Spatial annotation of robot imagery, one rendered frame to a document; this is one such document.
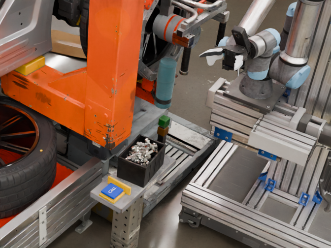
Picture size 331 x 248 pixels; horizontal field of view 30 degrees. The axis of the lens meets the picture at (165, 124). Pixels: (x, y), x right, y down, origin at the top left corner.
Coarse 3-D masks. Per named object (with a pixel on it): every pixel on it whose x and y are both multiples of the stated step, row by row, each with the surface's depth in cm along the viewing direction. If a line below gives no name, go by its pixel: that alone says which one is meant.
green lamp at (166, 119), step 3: (162, 117) 278; (165, 117) 279; (168, 117) 279; (159, 120) 278; (162, 120) 277; (165, 120) 277; (168, 120) 278; (159, 123) 279; (162, 123) 278; (165, 123) 277; (168, 123) 280; (162, 126) 279; (165, 126) 278
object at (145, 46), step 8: (160, 0) 314; (176, 8) 330; (152, 16) 319; (152, 24) 319; (144, 32) 310; (152, 32) 318; (144, 40) 315; (152, 40) 323; (160, 40) 334; (144, 48) 318; (152, 48) 328; (160, 48) 332; (144, 56) 329; (152, 56) 329
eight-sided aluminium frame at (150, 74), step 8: (152, 8) 285; (192, 8) 324; (144, 16) 283; (184, 16) 329; (144, 24) 285; (168, 56) 330; (176, 56) 329; (144, 64) 302; (152, 64) 322; (144, 72) 305; (152, 72) 313; (152, 80) 316
